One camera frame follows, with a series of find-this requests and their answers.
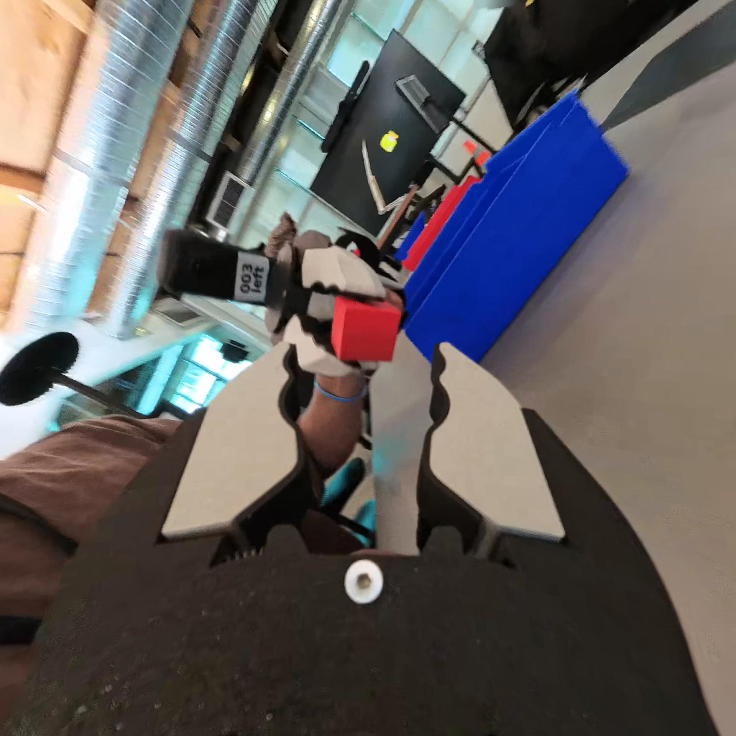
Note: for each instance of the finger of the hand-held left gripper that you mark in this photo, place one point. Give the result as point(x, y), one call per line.
point(345, 276)
point(328, 351)

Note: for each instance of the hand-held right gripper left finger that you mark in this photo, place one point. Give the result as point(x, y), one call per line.
point(236, 460)

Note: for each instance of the red floor object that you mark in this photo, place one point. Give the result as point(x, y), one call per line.
point(475, 152)

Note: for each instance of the black office chair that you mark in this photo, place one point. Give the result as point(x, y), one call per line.
point(345, 495)

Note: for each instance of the person's brown clothing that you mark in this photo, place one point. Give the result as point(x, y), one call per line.
point(69, 506)

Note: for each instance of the black round pole weight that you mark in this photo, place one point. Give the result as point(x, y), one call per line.
point(37, 368)

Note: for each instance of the person's left forearm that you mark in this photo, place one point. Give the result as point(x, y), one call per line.
point(334, 420)

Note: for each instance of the person's left hand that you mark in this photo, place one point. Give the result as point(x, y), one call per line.
point(293, 239)

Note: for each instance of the blue wristband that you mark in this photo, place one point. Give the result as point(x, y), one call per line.
point(340, 393)

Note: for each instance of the black monitor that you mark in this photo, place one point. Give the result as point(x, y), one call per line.
point(385, 127)

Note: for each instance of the blue plastic bin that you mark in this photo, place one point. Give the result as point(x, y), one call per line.
point(518, 242)

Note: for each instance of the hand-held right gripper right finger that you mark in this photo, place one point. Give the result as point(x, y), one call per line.
point(489, 460)

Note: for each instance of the grey desk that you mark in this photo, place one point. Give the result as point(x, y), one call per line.
point(644, 380)

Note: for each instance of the red wooden block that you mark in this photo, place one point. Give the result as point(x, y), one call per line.
point(366, 330)

